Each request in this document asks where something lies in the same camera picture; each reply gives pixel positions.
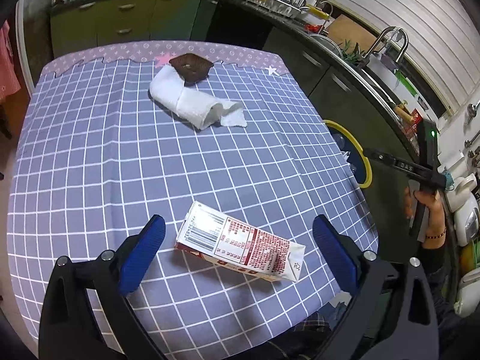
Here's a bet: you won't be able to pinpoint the checked blue tablecloth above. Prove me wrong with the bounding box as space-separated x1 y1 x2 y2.
5 40 379 360

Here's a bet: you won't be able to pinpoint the plaid trousers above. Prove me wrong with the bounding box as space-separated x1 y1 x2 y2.
262 300 353 360

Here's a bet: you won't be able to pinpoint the red snack packet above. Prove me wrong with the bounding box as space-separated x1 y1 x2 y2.
403 109 424 139

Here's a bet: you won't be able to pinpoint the wooden cutting board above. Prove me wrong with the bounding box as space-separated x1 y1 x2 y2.
325 14 377 53

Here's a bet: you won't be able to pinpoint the white rounded appliance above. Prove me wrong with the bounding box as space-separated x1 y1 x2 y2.
454 268 480 317
448 174 480 248

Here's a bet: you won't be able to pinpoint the green leafy vegetables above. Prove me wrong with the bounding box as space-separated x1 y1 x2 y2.
335 39 366 64

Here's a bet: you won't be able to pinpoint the yellow container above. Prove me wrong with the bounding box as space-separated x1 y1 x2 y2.
459 245 479 271

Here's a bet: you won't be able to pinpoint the person's right forearm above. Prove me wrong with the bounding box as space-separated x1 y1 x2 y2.
420 234 466 360

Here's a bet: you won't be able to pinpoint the red checked cloth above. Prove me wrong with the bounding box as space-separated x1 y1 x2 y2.
0 20 21 102

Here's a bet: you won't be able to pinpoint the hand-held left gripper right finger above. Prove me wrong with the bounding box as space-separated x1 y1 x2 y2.
312 214 439 360

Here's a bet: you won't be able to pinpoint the white slatted shutter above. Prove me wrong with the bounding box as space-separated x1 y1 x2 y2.
319 0 480 113

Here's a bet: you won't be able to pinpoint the steel kitchen sink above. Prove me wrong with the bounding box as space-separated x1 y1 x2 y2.
309 32 379 83

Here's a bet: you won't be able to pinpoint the beaded bracelet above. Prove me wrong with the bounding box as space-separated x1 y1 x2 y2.
424 225 448 240

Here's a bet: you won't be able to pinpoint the metal dish rack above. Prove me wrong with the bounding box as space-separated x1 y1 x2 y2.
242 0 306 19

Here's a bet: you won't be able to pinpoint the curved metal faucet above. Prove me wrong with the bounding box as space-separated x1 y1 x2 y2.
362 26 409 69

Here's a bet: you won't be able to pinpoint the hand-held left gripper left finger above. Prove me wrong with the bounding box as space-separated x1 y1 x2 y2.
37 214 167 360

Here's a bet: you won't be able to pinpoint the person's right hand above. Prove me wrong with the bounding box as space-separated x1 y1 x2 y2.
403 187 448 239

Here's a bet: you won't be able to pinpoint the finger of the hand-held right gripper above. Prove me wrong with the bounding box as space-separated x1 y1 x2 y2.
363 148 394 166

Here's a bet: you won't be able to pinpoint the white paper towel roll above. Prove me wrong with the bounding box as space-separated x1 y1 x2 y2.
149 64 248 131

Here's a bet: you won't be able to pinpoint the yellow-rimmed trash bin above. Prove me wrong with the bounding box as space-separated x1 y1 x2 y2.
323 119 374 190

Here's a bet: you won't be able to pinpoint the brown woven basket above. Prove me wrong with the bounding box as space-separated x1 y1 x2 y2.
169 53 214 86

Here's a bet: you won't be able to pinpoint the red and white drink carton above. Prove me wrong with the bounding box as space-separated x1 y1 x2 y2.
174 200 306 283

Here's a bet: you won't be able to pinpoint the green drawer cabinet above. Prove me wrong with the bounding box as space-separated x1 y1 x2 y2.
50 0 205 59

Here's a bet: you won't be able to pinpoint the metal ladle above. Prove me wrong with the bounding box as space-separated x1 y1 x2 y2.
464 101 480 126

